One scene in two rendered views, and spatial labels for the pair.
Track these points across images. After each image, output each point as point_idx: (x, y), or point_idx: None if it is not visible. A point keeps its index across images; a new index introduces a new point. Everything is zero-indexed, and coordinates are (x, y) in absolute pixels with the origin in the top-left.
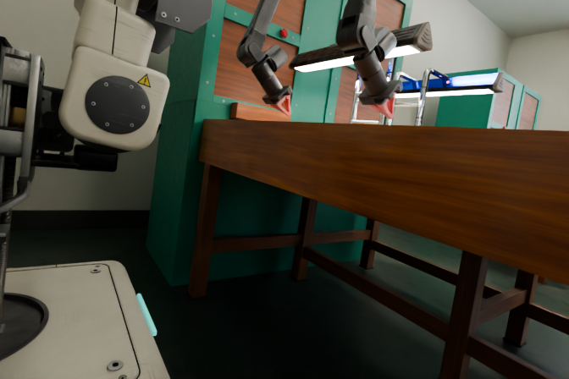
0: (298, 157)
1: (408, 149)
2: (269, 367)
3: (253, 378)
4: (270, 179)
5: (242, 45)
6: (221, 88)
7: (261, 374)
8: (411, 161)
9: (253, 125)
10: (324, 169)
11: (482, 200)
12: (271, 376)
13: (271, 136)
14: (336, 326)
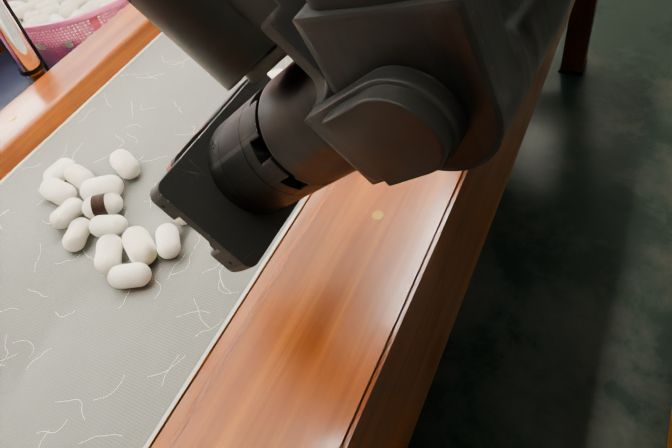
0: (508, 135)
1: None
2: (415, 432)
3: (454, 438)
4: (474, 263)
5: (546, 4)
6: None
7: (438, 434)
8: None
9: (420, 293)
10: (530, 87)
11: None
12: (428, 419)
13: (468, 203)
14: None
